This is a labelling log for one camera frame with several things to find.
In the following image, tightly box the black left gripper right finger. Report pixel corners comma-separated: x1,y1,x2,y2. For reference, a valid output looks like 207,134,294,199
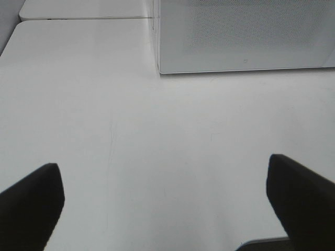
266,154,334,250

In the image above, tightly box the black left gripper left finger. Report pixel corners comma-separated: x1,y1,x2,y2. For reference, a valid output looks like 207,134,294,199
1,163,64,250

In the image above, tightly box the white microwave door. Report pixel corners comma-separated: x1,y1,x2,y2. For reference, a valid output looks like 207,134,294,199
154,1,334,74

